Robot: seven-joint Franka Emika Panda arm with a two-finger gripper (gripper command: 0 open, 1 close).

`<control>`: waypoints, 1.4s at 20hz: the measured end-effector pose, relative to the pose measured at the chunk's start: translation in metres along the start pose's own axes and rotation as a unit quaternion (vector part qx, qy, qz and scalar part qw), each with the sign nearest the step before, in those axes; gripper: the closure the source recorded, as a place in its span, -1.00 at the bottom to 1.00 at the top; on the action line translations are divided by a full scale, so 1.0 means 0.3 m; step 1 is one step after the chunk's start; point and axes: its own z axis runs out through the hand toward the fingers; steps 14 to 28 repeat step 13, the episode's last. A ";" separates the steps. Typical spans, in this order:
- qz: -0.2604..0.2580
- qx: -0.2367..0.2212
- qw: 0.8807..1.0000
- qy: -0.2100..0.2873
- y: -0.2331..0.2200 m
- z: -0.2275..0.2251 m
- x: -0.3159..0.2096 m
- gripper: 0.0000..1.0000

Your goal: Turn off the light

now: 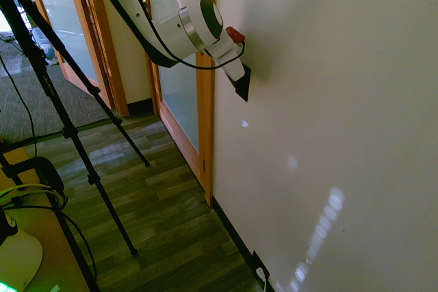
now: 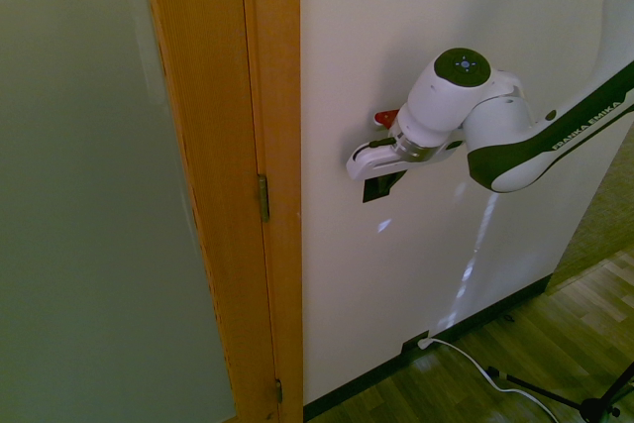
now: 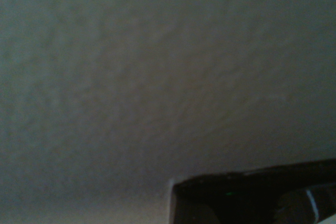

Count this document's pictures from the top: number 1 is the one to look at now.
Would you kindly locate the wooden door with frosted glass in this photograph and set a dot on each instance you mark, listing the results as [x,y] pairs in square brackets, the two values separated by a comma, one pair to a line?
[205,117]

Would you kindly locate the black camera tripod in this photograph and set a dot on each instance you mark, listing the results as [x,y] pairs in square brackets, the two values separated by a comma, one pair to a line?
[70,131]

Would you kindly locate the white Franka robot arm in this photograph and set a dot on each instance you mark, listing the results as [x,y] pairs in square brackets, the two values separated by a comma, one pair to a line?
[167,28]

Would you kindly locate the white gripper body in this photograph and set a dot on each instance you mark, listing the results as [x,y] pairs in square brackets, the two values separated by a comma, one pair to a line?
[227,57]

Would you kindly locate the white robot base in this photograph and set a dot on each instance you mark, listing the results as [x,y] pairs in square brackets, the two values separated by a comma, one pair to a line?
[20,254]

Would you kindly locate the red clip on gripper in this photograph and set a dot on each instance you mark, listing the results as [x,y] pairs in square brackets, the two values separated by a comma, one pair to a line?
[236,34]

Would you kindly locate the black wall outlet plate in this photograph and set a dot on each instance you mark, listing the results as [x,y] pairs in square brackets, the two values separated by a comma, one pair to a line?
[257,260]

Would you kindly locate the wooden door frame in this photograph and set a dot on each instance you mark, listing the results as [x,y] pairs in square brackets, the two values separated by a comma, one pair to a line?
[114,76]

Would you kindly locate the black baseboard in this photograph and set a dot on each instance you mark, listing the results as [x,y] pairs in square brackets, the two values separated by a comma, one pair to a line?
[232,230]

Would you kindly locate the wooden framed glass door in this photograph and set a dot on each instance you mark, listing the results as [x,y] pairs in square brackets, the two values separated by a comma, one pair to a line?
[73,32]

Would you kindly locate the black light switch plate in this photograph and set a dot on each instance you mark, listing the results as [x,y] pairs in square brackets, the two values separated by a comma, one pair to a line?
[245,87]

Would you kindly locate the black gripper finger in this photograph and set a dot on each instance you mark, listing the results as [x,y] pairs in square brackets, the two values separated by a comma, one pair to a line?
[232,84]

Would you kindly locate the black table clamp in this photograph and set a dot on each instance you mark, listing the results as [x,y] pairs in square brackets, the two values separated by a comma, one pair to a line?
[48,172]

